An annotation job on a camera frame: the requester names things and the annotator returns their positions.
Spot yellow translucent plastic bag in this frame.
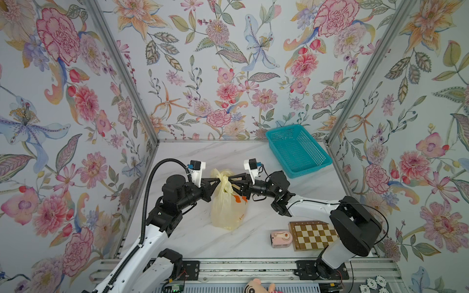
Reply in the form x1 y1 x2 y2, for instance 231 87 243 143
210 168 248 231

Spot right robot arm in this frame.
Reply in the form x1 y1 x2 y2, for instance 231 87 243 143
228 171 382 273

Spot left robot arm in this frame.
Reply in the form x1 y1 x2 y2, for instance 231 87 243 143
94 175 221 293

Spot teal plastic basket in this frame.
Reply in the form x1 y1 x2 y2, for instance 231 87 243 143
266 125 332 178

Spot wooden checkerboard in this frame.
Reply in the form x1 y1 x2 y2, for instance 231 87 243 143
289 220 339 251

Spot green circuit board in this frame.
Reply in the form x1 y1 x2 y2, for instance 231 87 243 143
161 284 184 293

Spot pink plush toy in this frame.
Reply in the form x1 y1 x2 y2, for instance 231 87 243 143
243 278 282 293

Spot white gear parts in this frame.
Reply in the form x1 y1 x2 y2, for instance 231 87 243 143
359 275 390 293

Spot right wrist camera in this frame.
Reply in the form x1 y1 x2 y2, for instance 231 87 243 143
244 159 262 184

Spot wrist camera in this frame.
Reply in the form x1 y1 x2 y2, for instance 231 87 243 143
244 159 262 184
188 160 206 188

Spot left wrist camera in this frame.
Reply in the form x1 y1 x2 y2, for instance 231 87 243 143
188 160 206 188

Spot pink toy camera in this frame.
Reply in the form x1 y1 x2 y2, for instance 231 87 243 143
270 231 293 249

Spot left black corrugated cable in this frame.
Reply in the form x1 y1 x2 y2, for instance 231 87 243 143
100 158 191 293

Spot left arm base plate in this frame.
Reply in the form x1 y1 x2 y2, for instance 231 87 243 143
148 260 200 282

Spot aluminium mounting rail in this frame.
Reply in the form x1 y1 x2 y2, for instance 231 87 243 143
89 257 402 284

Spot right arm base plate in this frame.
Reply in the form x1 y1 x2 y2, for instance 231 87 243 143
294 260 350 281

